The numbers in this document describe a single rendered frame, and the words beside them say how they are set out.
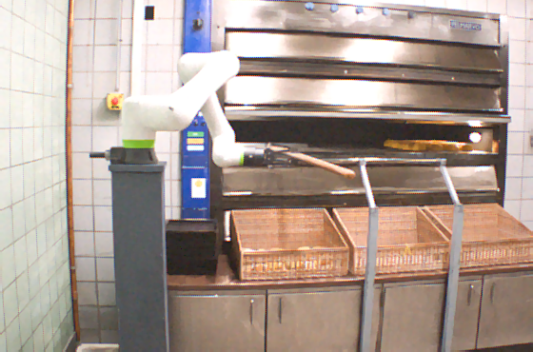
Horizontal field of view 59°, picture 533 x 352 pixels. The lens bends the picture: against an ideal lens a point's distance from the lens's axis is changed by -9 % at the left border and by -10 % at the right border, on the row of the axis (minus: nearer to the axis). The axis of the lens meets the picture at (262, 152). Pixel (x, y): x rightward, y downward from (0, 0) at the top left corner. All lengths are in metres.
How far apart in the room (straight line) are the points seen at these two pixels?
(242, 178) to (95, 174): 0.84
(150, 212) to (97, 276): 1.30
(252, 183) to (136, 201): 1.21
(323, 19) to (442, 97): 0.89
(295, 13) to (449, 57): 1.02
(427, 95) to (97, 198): 2.08
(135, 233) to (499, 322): 2.10
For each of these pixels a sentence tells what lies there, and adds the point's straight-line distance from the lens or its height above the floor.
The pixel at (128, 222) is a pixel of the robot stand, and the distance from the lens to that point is 1.88.
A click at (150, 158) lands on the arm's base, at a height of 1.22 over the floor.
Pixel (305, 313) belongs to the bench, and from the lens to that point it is 2.61.
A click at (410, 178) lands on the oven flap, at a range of 3.21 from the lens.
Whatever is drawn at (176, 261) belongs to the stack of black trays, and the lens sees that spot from 2.62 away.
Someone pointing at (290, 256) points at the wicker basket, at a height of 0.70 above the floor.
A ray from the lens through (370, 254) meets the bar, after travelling 2.54.
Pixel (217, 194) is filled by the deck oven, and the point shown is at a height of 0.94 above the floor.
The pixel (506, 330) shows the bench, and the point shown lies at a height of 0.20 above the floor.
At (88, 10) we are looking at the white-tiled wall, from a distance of 3.04.
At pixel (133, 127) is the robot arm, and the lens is 1.87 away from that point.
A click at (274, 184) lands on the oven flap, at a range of 2.96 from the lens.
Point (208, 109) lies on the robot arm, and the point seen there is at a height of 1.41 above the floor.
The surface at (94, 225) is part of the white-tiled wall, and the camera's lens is 3.03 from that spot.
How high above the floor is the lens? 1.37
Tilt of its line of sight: 4 degrees down
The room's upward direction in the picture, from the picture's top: 1 degrees clockwise
